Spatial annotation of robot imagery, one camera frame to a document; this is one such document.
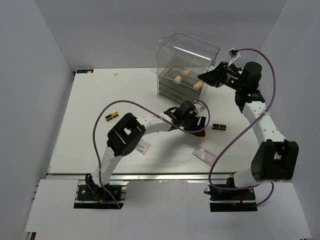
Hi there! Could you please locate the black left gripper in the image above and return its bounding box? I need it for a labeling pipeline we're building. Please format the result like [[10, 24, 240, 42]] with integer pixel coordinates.
[[181, 113, 206, 138]]

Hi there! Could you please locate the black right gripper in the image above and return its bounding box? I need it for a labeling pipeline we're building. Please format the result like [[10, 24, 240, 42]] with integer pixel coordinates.
[[197, 62, 245, 91]]

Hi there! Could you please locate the clear acrylic makeup organizer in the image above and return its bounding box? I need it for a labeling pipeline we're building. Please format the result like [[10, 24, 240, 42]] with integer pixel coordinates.
[[152, 32, 220, 104]]

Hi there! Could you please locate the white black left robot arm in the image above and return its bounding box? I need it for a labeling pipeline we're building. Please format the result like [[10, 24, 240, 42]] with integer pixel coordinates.
[[85, 100, 210, 201]]

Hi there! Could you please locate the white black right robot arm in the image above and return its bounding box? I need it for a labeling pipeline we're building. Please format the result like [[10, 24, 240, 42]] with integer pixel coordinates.
[[198, 61, 299, 200]]

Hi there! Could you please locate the clear nail sticker case right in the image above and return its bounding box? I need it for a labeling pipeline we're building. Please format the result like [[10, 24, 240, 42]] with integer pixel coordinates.
[[192, 145, 217, 166]]

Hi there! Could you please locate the clear nail sticker case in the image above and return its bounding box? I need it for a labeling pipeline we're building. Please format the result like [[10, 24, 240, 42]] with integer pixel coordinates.
[[192, 145, 217, 166], [135, 139, 151, 155]]

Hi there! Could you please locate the clear nail sticker case left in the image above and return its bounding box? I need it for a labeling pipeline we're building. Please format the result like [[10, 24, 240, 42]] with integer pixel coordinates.
[[135, 139, 151, 155]]

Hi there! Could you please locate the blue label sticker left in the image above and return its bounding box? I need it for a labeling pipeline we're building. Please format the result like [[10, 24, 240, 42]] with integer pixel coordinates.
[[76, 69, 94, 74]]

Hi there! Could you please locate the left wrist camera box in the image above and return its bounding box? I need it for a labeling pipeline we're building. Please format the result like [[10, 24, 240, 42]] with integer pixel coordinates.
[[194, 102, 206, 112]]

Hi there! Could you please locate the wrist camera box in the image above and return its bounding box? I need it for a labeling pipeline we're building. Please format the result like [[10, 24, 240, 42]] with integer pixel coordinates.
[[228, 47, 241, 67], [194, 102, 206, 112]]

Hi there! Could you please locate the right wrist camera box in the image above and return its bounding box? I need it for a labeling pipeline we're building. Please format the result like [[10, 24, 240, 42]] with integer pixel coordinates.
[[228, 47, 241, 67]]

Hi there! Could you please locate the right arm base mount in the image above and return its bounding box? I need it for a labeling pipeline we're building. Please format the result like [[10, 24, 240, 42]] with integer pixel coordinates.
[[203, 185, 258, 213]]

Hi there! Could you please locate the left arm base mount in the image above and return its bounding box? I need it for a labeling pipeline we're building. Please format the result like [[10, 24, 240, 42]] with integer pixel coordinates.
[[73, 184, 126, 210]]

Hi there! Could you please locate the aluminium rail front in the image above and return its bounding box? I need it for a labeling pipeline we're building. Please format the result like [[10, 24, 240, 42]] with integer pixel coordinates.
[[44, 172, 266, 183]]

